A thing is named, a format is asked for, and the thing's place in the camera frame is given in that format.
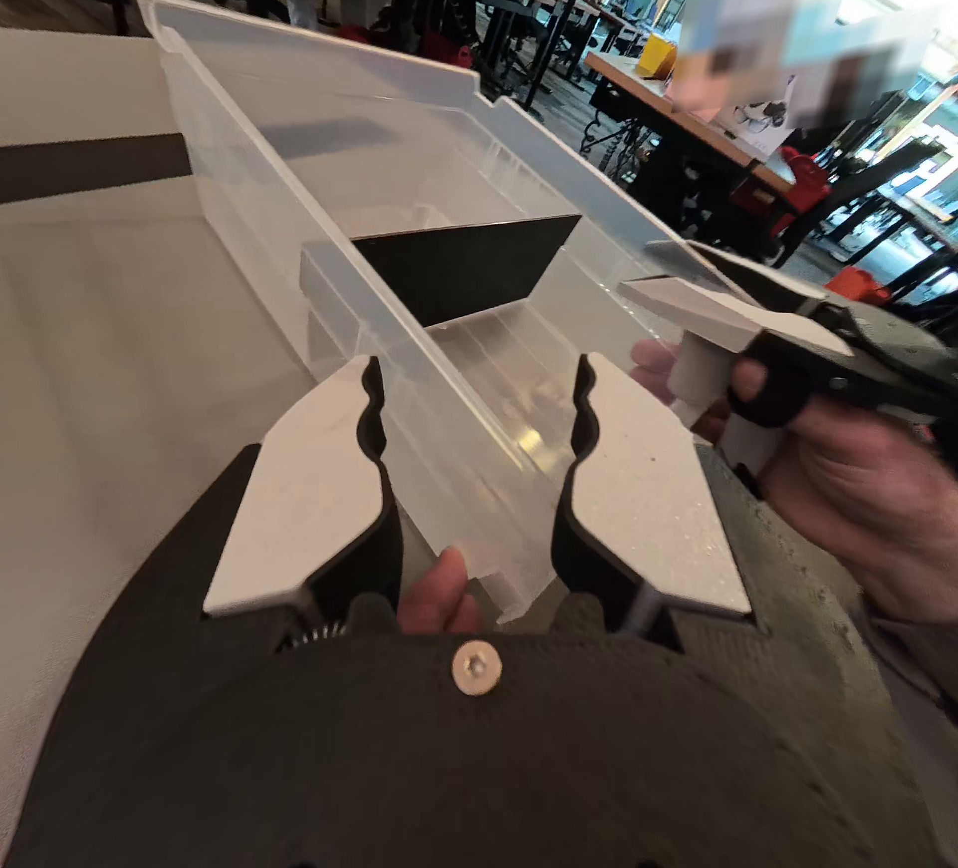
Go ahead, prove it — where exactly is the person's right hand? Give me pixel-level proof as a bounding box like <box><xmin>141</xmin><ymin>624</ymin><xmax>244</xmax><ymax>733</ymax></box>
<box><xmin>631</xmin><ymin>340</ymin><xmax>958</xmax><ymax>623</ymax></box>

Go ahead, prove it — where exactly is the yellow plastic bin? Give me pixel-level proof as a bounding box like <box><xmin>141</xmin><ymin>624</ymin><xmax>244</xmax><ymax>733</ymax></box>
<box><xmin>636</xmin><ymin>33</ymin><xmax>680</xmax><ymax>78</ymax></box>

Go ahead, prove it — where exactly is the person's right forearm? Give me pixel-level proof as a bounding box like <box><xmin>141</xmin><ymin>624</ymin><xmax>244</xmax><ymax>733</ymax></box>
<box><xmin>853</xmin><ymin>583</ymin><xmax>958</xmax><ymax>712</ymax></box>

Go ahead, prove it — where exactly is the red bag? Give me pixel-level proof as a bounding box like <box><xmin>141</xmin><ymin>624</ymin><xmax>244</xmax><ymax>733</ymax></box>
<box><xmin>418</xmin><ymin>33</ymin><xmax>478</xmax><ymax>71</ymax></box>

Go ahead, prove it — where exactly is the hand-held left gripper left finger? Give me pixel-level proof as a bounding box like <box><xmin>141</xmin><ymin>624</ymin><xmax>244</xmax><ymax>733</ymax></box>
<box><xmin>202</xmin><ymin>354</ymin><xmax>405</xmax><ymax>618</ymax></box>

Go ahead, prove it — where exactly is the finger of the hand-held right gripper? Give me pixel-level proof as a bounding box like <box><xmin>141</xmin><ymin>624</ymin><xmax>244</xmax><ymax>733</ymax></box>
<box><xmin>618</xmin><ymin>275</ymin><xmax>856</xmax><ymax>411</ymax></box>
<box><xmin>646</xmin><ymin>239</ymin><xmax>829</xmax><ymax>318</ymax></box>

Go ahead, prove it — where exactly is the clear plastic bin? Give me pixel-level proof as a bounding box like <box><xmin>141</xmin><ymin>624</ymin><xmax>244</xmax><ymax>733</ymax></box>
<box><xmin>133</xmin><ymin>0</ymin><xmax>738</xmax><ymax>623</ymax></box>

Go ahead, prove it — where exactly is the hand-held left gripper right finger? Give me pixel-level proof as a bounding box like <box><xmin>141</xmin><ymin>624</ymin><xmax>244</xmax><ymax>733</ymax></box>
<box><xmin>551</xmin><ymin>351</ymin><xmax>753</xmax><ymax>635</ymax></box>

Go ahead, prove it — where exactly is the white product box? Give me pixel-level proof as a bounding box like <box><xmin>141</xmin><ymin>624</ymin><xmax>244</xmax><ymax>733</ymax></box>
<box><xmin>711</xmin><ymin>97</ymin><xmax>799</xmax><ymax>155</ymax></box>

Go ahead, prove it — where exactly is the grey top desk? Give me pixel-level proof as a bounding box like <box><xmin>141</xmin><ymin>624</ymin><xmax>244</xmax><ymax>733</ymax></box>
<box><xmin>584</xmin><ymin>50</ymin><xmax>796</xmax><ymax>248</ymax></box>

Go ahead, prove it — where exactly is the red chair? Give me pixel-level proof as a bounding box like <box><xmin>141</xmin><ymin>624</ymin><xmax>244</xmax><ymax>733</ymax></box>
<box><xmin>729</xmin><ymin>145</ymin><xmax>833</xmax><ymax>219</ymax></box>

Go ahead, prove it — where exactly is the black bin divider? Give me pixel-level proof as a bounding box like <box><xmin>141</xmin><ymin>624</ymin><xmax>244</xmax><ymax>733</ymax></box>
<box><xmin>352</xmin><ymin>214</ymin><xmax>583</xmax><ymax>328</ymax></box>

